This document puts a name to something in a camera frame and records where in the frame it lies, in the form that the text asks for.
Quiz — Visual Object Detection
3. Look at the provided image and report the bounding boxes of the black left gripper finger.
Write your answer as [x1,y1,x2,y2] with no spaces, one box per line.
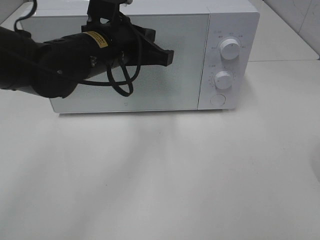
[136,37,174,67]
[133,24,156,43]

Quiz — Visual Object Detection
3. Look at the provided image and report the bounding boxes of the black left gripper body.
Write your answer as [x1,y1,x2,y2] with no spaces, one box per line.
[81,16,140,73]

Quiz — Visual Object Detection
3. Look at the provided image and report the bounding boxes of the white microwave door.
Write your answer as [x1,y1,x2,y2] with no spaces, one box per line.
[19,12,210,114]

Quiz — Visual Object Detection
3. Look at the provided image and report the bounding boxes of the white timer knob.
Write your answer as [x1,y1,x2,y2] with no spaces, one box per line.
[213,70,233,90]

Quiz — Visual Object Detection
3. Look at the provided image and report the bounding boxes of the round white door button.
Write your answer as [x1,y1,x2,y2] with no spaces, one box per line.
[210,94,226,108]

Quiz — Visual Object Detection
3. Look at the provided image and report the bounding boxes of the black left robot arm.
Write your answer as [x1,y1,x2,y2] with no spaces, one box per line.
[0,17,174,99]

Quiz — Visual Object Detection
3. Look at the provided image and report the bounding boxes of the white microwave oven body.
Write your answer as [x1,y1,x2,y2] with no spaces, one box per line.
[19,0,261,116]

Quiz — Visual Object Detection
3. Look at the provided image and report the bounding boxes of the upper white power knob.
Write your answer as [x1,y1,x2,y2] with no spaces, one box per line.
[218,36,241,60]

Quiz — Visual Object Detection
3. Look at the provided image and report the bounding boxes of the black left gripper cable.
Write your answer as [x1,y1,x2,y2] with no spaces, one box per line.
[81,12,145,97]

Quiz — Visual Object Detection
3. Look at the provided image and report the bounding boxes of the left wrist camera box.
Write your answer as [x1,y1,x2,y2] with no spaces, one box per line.
[86,0,133,25]

